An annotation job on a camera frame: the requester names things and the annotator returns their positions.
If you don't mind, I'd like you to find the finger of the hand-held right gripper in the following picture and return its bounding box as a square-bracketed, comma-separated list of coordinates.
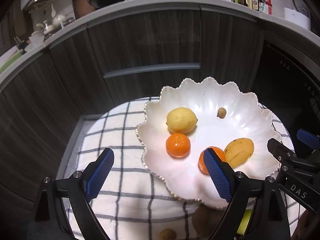
[267, 138, 320, 176]
[297, 129, 320, 144]

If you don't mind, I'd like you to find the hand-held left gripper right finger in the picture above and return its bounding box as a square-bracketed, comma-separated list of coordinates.
[203, 148, 292, 240]

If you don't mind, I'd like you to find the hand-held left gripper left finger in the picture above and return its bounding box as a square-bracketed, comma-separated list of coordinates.
[27, 148, 115, 240]

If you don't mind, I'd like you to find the orange mandarin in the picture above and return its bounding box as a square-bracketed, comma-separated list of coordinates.
[199, 146, 225, 175]
[166, 133, 191, 158]

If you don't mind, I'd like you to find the yellow mango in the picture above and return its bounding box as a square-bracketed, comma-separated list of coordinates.
[223, 138, 255, 169]

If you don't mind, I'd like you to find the white scalloped ceramic bowl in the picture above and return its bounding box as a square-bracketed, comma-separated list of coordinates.
[136, 77, 282, 210]

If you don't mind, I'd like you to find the yellow lemon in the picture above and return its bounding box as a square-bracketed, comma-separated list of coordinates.
[166, 107, 198, 134]

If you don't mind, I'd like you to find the black and white checked cloth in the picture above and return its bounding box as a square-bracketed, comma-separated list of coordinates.
[64, 96, 315, 240]

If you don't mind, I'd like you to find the brown kiwi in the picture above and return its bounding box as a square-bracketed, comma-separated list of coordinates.
[192, 204, 225, 239]

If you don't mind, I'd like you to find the small green apple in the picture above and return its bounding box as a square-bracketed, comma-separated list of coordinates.
[236, 209, 252, 235]

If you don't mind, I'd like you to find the black built-in dishwasher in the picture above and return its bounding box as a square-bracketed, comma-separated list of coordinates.
[250, 44, 320, 140]

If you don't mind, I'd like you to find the white rice cooker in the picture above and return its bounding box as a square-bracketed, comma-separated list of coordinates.
[284, 7, 312, 29]

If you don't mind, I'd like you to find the white electric kettle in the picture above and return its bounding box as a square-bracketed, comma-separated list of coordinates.
[287, 0, 310, 15]

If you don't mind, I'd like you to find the green plastic basin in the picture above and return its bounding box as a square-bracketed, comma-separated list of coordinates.
[0, 51, 25, 73]

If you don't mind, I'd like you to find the black knife block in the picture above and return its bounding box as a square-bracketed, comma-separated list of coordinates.
[14, 36, 28, 51]

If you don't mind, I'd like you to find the white teapot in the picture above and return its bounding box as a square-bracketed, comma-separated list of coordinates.
[51, 15, 66, 27]

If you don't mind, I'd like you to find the brown cutting board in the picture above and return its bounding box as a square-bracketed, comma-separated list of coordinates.
[72, 0, 98, 19]

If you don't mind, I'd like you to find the wooden hanging rack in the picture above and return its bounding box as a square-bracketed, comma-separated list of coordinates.
[30, 0, 55, 13]

